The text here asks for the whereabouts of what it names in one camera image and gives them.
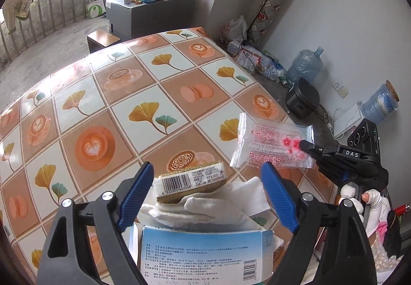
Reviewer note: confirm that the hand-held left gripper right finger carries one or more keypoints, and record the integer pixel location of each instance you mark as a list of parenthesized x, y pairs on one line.
[(279, 201)]

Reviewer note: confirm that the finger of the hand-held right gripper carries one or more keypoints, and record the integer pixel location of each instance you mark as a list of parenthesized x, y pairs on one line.
[(334, 167), (311, 146)]

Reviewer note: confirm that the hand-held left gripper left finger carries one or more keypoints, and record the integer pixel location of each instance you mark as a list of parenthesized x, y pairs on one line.
[(136, 198)]

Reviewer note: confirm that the clear wrapper with pink flowers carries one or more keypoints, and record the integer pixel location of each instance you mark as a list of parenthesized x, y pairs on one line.
[(266, 140)]

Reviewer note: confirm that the small gold and white box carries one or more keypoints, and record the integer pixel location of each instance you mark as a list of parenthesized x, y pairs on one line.
[(189, 182)]

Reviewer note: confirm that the white cloth glove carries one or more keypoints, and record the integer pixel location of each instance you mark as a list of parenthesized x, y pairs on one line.
[(218, 208)]

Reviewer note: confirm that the white and blue medicine box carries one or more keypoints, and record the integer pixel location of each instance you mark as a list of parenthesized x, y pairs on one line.
[(199, 256)]

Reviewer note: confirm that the person's right hand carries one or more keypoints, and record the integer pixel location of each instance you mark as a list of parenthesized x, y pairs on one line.
[(374, 208)]

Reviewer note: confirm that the white water dispenser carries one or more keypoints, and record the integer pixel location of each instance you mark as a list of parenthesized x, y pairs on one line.
[(346, 121)]

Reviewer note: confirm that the black rice cooker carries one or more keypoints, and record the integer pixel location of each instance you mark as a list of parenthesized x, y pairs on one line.
[(303, 98)]

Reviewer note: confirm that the small bottle with cork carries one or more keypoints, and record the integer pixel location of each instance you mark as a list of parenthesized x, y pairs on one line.
[(380, 102)]

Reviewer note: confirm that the small red object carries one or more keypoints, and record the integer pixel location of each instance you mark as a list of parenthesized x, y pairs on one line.
[(402, 208)]

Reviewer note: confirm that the empty blue water jug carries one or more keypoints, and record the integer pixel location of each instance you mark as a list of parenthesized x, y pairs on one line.
[(303, 66)]

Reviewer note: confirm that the person's light patterned clothing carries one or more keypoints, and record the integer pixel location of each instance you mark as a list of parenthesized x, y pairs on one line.
[(385, 256)]

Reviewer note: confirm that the clear bag of packets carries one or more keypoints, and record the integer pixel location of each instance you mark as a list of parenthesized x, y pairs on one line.
[(253, 60)]

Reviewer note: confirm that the white plastic bag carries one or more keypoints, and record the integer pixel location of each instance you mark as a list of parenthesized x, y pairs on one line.
[(236, 29)]

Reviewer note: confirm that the rolled patterned mat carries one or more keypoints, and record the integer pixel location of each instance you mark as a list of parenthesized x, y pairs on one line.
[(269, 12)]

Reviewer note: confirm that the brown wooden stool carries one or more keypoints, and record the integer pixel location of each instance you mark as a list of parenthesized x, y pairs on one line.
[(102, 41)]

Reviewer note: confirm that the grey cabinet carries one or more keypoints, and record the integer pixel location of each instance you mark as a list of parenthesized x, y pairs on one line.
[(151, 18)]

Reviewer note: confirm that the white bag with green logo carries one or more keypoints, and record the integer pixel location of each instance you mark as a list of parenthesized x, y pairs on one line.
[(95, 8)]

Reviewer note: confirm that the beige wall plate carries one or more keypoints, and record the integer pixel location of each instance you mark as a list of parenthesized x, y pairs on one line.
[(344, 92)]

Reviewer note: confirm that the white wall socket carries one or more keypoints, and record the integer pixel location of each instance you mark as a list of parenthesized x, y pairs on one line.
[(337, 85)]

